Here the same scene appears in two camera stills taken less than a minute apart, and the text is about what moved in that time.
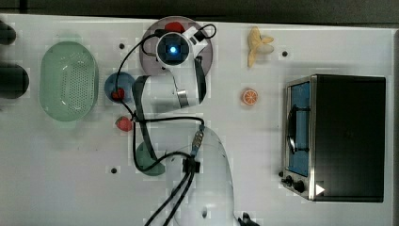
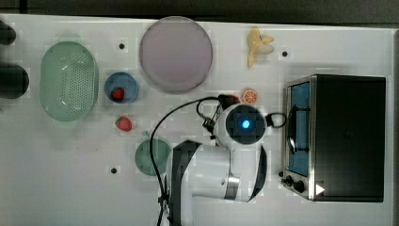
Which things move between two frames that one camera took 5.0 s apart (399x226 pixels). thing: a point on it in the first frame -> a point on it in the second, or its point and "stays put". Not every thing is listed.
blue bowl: [125, 82] stays put
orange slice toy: [249, 96] stays put
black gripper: [160, 32] -> [225, 101]
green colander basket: [69, 81] stays put
